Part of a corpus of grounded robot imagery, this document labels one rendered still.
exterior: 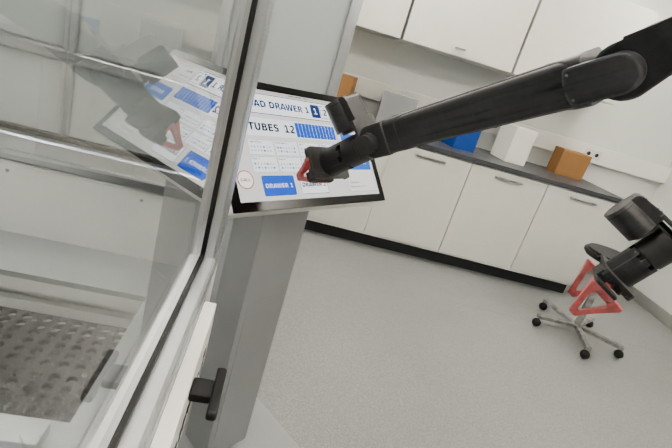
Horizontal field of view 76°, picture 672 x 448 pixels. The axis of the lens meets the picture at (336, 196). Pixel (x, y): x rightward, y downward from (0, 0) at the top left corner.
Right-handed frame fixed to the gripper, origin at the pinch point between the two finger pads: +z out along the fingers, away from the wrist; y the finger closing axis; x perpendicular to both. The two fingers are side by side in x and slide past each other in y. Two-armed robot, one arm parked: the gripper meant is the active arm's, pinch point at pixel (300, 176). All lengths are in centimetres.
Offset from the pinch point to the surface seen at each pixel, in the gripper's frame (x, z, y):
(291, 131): -13.5, 6.8, -7.1
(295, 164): -5.1, 6.8, -6.0
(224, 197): 7.8, -15.2, 29.8
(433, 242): 19, 110, -234
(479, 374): 91, 53, -148
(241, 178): -1.7, 6.7, 10.2
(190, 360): 27.1, -13.8, 37.7
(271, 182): -0.7, 6.7, 2.5
